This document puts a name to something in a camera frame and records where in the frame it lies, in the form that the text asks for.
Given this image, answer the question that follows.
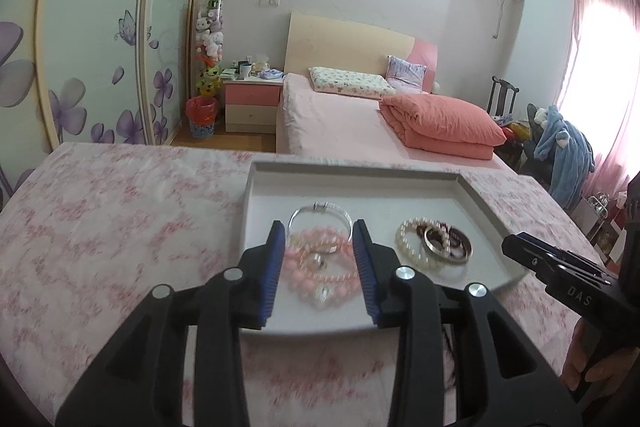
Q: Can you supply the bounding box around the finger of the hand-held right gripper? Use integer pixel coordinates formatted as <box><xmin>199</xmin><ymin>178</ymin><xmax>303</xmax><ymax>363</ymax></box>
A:
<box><xmin>501</xmin><ymin>232</ymin><xmax>601</xmax><ymax>282</ymax></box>

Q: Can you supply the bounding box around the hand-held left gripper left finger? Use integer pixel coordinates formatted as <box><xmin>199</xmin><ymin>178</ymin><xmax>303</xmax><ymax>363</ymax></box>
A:
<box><xmin>55</xmin><ymin>221</ymin><xmax>287</xmax><ymax>427</ymax></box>

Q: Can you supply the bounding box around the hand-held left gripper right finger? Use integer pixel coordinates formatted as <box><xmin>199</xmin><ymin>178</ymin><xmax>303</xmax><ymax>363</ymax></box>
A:
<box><xmin>351</xmin><ymin>219</ymin><xmax>583</xmax><ymax>427</ymax></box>

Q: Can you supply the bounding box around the pink pearl bracelet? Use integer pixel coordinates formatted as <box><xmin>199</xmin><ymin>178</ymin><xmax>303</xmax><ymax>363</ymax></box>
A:
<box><xmin>299</xmin><ymin>247</ymin><xmax>358</xmax><ymax>288</ymax></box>

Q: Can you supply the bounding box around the pearl stud earring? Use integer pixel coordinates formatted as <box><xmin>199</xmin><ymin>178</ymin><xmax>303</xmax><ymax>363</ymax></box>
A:
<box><xmin>314</xmin><ymin>284</ymin><xmax>337</xmax><ymax>308</ymax></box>

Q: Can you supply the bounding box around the white pearl necklace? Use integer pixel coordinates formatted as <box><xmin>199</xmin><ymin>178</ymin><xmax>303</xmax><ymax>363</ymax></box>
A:
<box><xmin>395</xmin><ymin>217</ymin><xmax>453</xmax><ymax>270</ymax></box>

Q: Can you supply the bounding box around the large pink bead bracelet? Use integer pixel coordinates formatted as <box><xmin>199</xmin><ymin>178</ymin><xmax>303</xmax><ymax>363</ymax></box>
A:
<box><xmin>282</xmin><ymin>229</ymin><xmax>361</xmax><ymax>300</ymax></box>

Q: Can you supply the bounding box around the black bead bracelet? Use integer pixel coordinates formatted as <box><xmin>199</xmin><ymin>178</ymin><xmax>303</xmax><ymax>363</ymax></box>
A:
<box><xmin>435</xmin><ymin>227</ymin><xmax>466</xmax><ymax>255</ymax></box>

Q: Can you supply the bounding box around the wide silver bangle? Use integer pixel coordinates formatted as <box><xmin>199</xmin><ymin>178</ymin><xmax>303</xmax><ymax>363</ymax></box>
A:
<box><xmin>424</xmin><ymin>227</ymin><xmax>473</xmax><ymax>264</ymax></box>

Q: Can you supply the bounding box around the grey cardboard tray box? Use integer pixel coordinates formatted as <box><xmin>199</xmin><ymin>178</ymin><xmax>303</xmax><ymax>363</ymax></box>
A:
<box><xmin>239</xmin><ymin>159</ymin><xmax>531</xmax><ymax>335</ymax></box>

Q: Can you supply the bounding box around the person's right hand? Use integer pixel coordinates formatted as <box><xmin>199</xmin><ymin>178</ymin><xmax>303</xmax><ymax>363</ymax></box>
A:
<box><xmin>560</xmin><ymin>317</ymin><xmax>640</xmax><ymax>390</ymax></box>

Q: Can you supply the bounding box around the thin silver bangle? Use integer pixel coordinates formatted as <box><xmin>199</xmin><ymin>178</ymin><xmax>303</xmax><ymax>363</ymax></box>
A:
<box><xmin>288</xmin><ymin>202</ymin><xmax>352</xmax><ymax>240</ymax></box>

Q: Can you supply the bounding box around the blue fleece robe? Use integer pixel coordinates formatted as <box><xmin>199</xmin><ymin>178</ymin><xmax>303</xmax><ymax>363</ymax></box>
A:
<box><xmin>532</xmin><ymin>105</ymin><xmax>596</xmax><ymax>210</ymax></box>

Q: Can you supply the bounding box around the pile of colourful clothes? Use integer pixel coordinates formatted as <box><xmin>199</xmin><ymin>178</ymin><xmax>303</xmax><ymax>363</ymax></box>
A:
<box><xmin>495</xmin><ymin>117</ymin><xmax>533</xmax><ymax>148</ymax></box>

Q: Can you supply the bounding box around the dark wooden chair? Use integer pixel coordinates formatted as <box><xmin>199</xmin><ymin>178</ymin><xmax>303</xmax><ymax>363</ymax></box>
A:
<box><xmin>487</xmin><ymin>76</ymin><xmax>521</xmax><ymax>118</ymax></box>

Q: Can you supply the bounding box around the folded salmon duvet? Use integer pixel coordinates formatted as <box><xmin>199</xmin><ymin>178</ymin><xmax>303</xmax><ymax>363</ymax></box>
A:
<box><xmin>377</xmin><ymin>93</ymin><xmax>507</xmax><ymax>162</ymax></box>

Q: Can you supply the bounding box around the plain pink bed sheet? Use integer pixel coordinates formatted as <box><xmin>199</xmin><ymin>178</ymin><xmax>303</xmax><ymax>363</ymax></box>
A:
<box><xmin>276</xmin><ymin>73</ymin><xmax>521</xmax><ymax>175</ymax></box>

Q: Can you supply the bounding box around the pink floral bed sheet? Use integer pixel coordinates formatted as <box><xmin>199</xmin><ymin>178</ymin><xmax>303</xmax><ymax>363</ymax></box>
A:
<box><xmin>0</xmin><ymin>142</ymin><xmax>616</xmax><ymax>427</ymax></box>

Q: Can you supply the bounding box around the pink and beige nightstand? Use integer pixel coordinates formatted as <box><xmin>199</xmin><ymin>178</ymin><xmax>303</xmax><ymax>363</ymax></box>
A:
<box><xmin>222</xmin><ymin>74</ymin><xmax>284</xmax><ymax>134</ymax></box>

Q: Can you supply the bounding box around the pink curtain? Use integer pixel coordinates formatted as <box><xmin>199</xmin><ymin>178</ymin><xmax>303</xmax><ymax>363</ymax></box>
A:
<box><xmin>552</xmin><ymin>0</ymin><xmax>640</xmax><ymax>192</ymax></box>

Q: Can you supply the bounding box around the white floral pillow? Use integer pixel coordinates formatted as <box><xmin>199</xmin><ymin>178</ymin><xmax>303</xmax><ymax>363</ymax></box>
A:
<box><xmin>307</xmin><ymin>67</ymin><xmax>396</xmax><ymax>98</ymax></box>

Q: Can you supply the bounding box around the purple patterned pillow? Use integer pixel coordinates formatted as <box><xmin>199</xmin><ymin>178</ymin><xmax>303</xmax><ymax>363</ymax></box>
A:
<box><xmin>385</xmin><ymin>55</ymin><xmax>428</xmax><ymax>94</ymax></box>

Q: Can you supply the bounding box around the beige and pink headboard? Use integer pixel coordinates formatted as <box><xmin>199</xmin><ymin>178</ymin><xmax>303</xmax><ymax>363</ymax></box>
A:
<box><xmin>285</xmin><ymin>12</ymin><xmax>441</xmax><ymax>94</ymax></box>

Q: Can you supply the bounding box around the clear tube of plush toys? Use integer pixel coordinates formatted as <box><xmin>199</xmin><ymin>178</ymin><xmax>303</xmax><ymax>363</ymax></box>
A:
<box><xmin>192</xmin><ymin>0</ymin><xmax>230</xmax><ymax>100</ymax></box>

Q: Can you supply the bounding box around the flower print sliding wardrobe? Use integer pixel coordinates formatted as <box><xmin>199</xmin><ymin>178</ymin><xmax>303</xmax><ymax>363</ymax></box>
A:
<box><xmin>0</xmin><ymin>0</ymin><xmax>211</xmax><ymax>208</ymax></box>

